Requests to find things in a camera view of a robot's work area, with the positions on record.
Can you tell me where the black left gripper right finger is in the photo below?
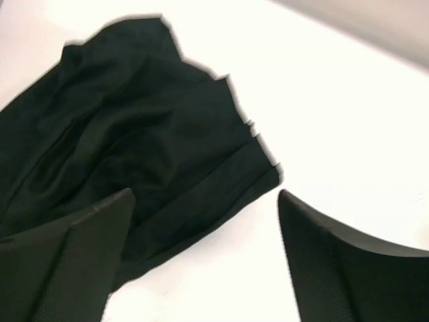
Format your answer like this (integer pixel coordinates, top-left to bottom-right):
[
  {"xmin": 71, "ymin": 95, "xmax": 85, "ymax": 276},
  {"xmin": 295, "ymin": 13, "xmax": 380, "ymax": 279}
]
[{"xmin": 278, "ymin": 190, "xmax": 428, "ymax": 322}]

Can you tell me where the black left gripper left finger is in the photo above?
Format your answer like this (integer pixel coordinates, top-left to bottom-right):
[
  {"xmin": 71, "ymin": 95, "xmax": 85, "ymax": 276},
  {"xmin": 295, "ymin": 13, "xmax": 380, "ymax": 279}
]
[{"xmin": 1, "ymin": 189, "xmax": 135, "ymax": 322}]

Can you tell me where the black pleated skirt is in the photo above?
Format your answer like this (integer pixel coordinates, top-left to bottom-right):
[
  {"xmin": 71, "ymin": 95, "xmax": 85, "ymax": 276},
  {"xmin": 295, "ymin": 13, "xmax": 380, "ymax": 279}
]
[{"xmin": 1, "ymin": 16, "xmax": 280, "ymax": 288}]

